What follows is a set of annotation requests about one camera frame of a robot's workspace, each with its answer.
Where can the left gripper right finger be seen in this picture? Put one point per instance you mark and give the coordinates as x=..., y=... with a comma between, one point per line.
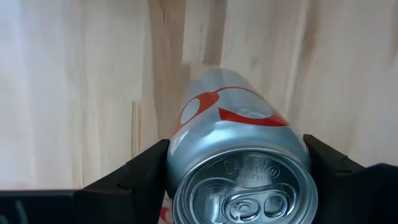
x=351, y=193

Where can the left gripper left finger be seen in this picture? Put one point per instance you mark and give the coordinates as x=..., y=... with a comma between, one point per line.
x=109, y=202

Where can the silver diet cola can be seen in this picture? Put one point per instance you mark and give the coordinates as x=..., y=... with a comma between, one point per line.
x=236, y=140
x=165, y=213

